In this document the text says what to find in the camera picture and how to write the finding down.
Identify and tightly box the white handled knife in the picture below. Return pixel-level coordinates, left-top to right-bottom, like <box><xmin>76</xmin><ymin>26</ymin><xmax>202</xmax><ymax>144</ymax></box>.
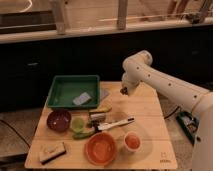
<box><xmin>97</xmin><ymin>117</ymin><xmax>135</xmax><ymax>131</ymax></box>

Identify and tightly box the small green cup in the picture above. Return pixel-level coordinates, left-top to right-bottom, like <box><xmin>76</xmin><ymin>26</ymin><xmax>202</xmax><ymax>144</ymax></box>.
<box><xmin>71</xmin><ymin>117</ymin><xmax>85</xmax><ymax>133</ymax></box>

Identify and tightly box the grey sponge in tray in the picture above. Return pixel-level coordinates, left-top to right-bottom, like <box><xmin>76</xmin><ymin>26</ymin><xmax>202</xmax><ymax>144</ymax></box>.
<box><xmin>73</xmin><ymin>92</ymin><xmax>91</xmax><ymax>106</ymax></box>

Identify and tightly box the metal can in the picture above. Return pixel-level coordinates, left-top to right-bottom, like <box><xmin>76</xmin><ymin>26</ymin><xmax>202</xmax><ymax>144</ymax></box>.
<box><xmin>89</xmin><ymin>113</ymin><xmax>106</xmax><ymax>122</ymax></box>

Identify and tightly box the wooden block with dark base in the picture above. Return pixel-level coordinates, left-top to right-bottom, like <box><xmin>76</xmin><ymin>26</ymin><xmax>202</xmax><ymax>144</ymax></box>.
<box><xmin>39</xmin><ymin>142</ymin><xmax>66</xmax><ymax>164</ymax></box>

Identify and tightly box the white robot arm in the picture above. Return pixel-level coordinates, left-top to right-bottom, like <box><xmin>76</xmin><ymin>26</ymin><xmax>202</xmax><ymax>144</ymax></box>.
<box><xmin>121</xmin><ymin>50</ymin><xmax>213</xmax><ymax>171</ymax></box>

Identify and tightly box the yellow banana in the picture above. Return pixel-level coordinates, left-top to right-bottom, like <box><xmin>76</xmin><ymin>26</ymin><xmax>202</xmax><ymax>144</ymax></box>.
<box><xmin>89</xmin><ymin>106</ymin><xmax>112</xmax><ymax>113</ymax></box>

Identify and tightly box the dark red bowl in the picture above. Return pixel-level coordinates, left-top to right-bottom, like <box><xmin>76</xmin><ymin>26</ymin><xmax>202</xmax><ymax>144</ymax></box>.
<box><xmin>46</xmin><ymin>110</ymin><xmax>71</xmax><ymax>133</ymax></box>

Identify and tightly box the green bin with clutter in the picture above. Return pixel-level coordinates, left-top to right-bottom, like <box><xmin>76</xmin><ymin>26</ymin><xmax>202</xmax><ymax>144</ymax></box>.
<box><xmin>176</xmin><ymin>111</ymin><xmax>199</xmax><ymax>144</ymax></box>

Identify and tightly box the green plastic tray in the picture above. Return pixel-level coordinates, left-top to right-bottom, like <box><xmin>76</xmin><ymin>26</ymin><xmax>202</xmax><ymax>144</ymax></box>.
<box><xmin>46</xmin><ymin>75</ymin><xmax>100</xmax><ymax>109</ymax></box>

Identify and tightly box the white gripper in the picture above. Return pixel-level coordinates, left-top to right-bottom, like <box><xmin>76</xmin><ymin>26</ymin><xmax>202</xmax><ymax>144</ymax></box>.
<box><xmin>122</xmin><ymin>75</ymin><xmax>138</xmax><ymax>93</ymax></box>

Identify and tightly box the orange bowl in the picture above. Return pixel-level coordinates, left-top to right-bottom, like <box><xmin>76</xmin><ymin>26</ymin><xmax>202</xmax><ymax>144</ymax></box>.
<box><xmin>84</xmin><ymin>132</ymin><xmax>117</xmax><ymax>166</ymax></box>

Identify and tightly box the dark purple grape bunch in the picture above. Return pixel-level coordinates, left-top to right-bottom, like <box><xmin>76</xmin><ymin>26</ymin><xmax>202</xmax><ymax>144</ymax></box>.
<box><xmin>120</xmin><ymin>87</ymin><xmax>128</xmax><ymax>95</ymax></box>

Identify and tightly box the white cup orange inside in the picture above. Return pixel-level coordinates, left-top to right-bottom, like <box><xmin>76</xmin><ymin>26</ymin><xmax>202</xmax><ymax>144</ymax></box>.
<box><xmin>124</xmin><ymin>132</ymin><xmax>141</xmax><ymax>152</ymax></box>

